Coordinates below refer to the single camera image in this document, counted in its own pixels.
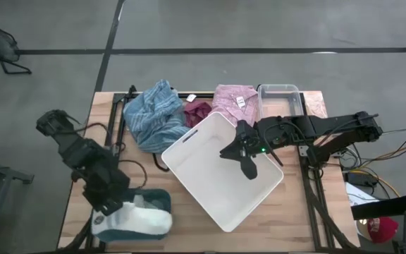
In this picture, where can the white fluffy cloth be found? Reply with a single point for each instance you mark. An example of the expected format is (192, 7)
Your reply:
(136, 220)

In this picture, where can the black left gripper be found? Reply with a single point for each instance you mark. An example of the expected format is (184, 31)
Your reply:
(106, 192)

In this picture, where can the red cap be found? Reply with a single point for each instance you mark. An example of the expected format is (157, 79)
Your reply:
(384, 230)

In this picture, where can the black power adapter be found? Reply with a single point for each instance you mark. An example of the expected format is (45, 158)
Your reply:
(363, 179)

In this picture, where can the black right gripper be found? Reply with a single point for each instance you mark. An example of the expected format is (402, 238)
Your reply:
(250, 137)

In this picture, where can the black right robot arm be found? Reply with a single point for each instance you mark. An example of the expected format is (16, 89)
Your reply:
(323, 127)

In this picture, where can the maroon cloth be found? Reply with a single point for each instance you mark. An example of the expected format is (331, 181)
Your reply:
(196, 113)

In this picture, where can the white paper sheet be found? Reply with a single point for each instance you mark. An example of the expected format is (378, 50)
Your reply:
(359, 197)

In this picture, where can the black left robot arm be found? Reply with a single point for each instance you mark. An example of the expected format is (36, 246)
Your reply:
(72, 144)

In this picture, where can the pink striped shirt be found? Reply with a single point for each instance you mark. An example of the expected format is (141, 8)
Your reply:
(229, 104)

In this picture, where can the black aluminium table frame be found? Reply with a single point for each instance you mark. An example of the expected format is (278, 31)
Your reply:
(203, 94)

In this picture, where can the blue striped cloth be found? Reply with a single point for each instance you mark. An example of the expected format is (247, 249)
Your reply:
(153, 116)

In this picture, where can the clear plastic container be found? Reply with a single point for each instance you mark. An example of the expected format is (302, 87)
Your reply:
(280, 100)

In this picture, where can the white paper tag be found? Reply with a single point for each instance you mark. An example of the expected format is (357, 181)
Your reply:
(191, 97)

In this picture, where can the black flat bar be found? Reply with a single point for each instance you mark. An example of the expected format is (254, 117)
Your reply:
(386, 207)

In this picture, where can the white perforated plastic basket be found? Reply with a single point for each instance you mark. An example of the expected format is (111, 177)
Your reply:
(220, 173)

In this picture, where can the white printed shirt tag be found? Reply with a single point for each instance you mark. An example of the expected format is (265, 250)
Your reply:
(240, 102)

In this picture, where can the crumpled tan sheet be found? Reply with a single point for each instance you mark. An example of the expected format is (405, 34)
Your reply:
(315, 104)

